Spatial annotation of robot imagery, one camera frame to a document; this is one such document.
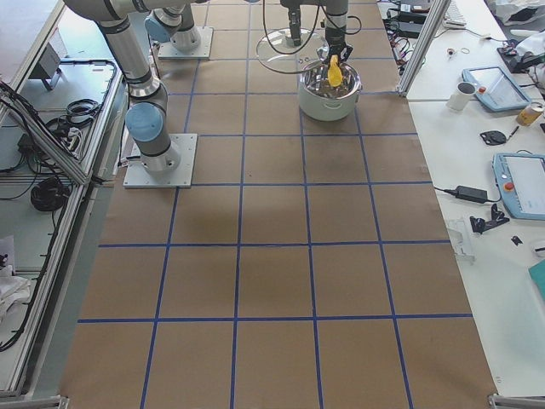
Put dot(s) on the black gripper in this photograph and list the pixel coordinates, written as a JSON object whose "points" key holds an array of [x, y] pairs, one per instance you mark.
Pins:
{"points": [[335, 37], [293, 20]]}

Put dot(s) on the black round object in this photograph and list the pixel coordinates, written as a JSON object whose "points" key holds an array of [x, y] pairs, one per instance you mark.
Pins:
{"points": [[493, 137]]}

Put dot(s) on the power strip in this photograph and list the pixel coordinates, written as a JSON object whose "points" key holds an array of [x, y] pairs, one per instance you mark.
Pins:
{"points": [[400, 45]]}

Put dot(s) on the white cooking pot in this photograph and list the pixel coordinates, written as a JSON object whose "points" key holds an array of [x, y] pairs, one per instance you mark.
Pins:
{"points": [[321, 101]]}

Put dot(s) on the upper blue teach pendant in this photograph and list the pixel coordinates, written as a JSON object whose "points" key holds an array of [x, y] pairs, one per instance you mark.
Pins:
{"points": [[502, 93]]}

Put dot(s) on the blue teach pendant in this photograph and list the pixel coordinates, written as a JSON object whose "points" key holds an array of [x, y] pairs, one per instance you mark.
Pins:
{"points": [[520, 178], [502, 93]]}

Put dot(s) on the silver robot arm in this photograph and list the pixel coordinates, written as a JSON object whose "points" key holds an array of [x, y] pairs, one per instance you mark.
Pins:
{"points": [[145, 120], [187, 25]]}

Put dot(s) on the clear plastic piece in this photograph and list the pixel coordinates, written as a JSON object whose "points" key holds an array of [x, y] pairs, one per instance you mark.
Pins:
{"points": [[460, 239]]}

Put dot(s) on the white mug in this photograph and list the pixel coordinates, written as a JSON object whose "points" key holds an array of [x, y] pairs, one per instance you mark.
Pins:
{"points": [[462, 94]]}

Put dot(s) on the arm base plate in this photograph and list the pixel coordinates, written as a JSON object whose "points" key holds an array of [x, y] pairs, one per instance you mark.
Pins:
{"points": [[174, 168], [194, 43]]}

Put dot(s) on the white crumpled cloth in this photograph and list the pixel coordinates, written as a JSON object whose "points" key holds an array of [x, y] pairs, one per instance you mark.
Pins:
{"points": [[14, 289]]}

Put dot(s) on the yellow corn cob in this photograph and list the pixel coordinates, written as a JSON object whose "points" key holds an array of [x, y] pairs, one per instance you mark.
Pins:
{"points": [[334, 73]]}

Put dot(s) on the glass pot lid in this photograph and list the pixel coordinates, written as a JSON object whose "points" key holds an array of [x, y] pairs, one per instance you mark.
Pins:
{"points": [[276, 52]]}

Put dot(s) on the black power adapter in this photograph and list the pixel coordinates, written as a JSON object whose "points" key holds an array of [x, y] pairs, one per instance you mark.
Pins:
{"points": [[471, 194]]}

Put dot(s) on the grey box on stand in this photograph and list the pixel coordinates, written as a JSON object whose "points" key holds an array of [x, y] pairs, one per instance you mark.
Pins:
{"points": [[47, 68]]}

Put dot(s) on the teal notebook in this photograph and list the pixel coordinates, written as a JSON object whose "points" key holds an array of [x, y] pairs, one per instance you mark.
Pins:
{"points": [[537, 274]]}

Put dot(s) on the brown paper mat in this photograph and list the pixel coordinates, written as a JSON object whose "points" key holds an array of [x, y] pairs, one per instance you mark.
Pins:
{"points": [[308, 265]]}

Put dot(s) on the aluminium frame post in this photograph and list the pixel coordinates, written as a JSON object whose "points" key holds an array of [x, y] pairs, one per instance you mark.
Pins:
{"points": [[431, 25]]}

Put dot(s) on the lower blue teach pendant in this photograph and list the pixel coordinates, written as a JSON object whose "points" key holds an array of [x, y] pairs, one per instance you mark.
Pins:
{"points": [[520, 178]]}

